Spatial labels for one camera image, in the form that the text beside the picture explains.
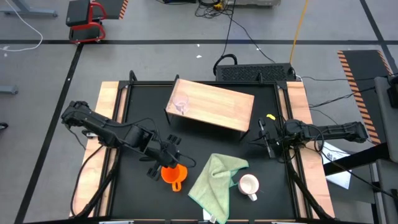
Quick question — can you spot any orange plastic mug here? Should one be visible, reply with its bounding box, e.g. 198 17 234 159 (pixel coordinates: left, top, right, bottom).
160 163 188 192

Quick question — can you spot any tangled black cable bundle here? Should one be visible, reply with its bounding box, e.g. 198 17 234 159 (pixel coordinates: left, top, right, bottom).
194 0 236 18

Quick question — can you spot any black table frame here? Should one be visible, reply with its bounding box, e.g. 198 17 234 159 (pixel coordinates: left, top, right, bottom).
95 70 335 224

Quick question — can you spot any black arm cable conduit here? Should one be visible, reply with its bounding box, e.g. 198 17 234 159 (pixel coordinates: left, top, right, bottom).
284 149 335 220
70 144 122 218

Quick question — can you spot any thin black floor cable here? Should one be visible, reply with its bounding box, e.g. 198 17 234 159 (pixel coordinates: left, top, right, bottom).
222 0 237 58
297 73 398 82
307 86 377 109
229 14 277 65

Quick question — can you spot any grey metal foot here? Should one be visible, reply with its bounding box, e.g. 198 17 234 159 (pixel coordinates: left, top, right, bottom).
0 85 19 95

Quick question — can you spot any light wooden side board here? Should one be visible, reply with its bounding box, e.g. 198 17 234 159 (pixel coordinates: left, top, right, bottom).
278 81 336 218
70 81 128 218

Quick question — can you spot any grey metal table leg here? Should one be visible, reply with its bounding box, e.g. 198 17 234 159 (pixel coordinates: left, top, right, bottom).
0 0 58 18

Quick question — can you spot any small hazard striped black panel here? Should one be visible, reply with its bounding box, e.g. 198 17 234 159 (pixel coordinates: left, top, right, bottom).
99 0 129 20

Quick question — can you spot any grey equipment box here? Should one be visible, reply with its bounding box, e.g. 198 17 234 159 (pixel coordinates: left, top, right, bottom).
224 0 282 7

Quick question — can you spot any black perforated computer case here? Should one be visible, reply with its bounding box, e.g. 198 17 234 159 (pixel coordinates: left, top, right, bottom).
215 62 297 83

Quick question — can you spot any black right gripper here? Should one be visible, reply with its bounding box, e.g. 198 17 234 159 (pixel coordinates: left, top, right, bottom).
249 117 284 159

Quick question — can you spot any black metal beam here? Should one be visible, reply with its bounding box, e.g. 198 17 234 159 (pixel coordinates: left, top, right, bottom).
323 142 391 177

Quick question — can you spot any yellow cable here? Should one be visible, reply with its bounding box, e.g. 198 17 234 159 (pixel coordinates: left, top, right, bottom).
289 0 310 65

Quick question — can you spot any green microfiber cloth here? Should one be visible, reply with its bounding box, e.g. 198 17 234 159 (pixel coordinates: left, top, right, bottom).
187 152 249 224

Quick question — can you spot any large hazard striped black mat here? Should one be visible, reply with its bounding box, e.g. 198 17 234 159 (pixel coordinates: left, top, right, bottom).
337 49 395 146

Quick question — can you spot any thick black cable loop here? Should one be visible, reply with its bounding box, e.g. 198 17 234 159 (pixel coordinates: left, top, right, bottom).
213 53 239 76

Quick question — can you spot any grey metal cabinet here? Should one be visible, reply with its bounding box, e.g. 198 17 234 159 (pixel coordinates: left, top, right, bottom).
369 76 398 224

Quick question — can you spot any white floor cable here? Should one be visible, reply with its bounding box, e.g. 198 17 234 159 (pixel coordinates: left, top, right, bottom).
0 0 44 52

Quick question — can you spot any black box device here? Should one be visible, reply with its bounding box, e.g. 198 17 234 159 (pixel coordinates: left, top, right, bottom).
386 75 398 110

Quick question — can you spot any clear plastic cup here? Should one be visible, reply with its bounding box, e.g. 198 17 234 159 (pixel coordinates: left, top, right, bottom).
172 93 190 116

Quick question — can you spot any white patterned ceramic mug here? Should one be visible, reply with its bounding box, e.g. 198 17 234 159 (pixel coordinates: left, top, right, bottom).
238 174 261 202

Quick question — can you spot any red frame black stool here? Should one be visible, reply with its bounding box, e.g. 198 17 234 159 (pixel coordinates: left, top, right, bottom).
65 0 108 44

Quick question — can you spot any white paper sheet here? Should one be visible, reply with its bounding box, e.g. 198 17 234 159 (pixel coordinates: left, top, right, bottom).
319 141 353 190

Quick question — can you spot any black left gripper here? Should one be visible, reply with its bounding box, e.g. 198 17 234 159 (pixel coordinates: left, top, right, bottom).
146 133 187 182

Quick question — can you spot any wooden shelf with black legs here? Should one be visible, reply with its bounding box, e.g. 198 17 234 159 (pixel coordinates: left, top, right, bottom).
164 74 256 142

